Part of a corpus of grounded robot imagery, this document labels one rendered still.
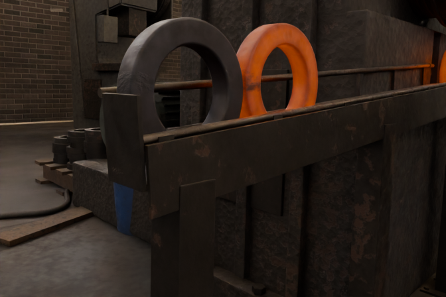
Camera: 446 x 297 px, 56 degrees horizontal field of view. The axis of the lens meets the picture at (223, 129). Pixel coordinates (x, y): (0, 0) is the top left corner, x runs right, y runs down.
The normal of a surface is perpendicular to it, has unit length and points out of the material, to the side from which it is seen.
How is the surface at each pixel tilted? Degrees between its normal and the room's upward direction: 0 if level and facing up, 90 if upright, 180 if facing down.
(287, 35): 90
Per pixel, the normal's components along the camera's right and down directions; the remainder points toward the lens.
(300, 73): -0.68, 0.36
